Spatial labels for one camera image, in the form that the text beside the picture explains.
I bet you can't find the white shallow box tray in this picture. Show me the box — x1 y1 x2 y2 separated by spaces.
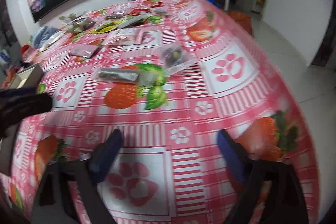
9 64 44 89

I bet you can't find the red plastic stool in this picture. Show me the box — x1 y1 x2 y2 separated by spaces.
20 44 31 55

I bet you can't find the blue cloth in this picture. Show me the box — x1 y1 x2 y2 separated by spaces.
31 26 59 49

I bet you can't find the white cloth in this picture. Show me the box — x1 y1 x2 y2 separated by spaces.
39 31 65 52

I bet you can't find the brown chocolate bar wrapper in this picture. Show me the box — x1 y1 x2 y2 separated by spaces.
92 68 158 88

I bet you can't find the pink flat snack packet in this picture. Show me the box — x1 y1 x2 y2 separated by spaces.
68 44 101 59

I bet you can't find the crumpled silver snack bag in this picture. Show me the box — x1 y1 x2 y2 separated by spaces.
66 17 96 34

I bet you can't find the pink strawberry tablecloth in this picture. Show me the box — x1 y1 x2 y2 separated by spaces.
1 0 319 223

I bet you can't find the yellow green snack bag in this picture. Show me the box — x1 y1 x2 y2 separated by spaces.
88 19 125 34

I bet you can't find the clear packet dark snack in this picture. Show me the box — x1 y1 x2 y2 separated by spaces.
157 42 197 77

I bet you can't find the dark snack packet far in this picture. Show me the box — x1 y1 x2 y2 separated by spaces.
105 12 125 20

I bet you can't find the grey silver snack stick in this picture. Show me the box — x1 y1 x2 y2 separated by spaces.
117 14 148 30

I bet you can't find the orange bag on floor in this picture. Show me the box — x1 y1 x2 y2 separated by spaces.
228 11 253 36

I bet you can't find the small red candy packet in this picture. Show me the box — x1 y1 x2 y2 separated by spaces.
150 2 163 8

